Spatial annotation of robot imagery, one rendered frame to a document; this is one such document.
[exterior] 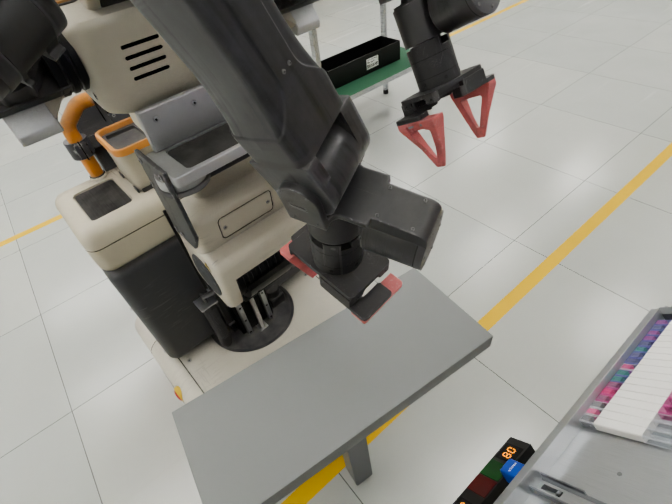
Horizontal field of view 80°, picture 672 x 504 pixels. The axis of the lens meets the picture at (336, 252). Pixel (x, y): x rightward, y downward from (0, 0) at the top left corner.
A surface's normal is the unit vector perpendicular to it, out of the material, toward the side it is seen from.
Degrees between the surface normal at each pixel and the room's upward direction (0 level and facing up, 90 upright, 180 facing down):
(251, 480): 0
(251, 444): 0
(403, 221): 25
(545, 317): 0
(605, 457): 45
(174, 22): 110
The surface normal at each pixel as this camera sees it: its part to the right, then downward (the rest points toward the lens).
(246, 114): -0.46, 0.77
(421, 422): -0.12, -0.70
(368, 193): -0.15, -0.37
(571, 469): -0.53, -0.84
